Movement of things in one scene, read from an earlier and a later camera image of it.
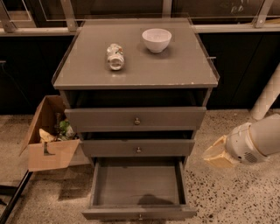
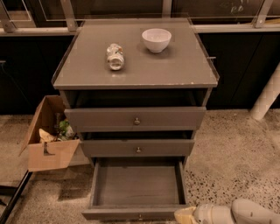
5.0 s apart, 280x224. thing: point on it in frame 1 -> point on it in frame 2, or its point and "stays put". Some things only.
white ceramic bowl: x=157 y=39 stays put
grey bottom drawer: x=145 y=188 stays put
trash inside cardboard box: x=62 y=130 stays put
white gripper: x=241 y=144 -> x=205 y=213
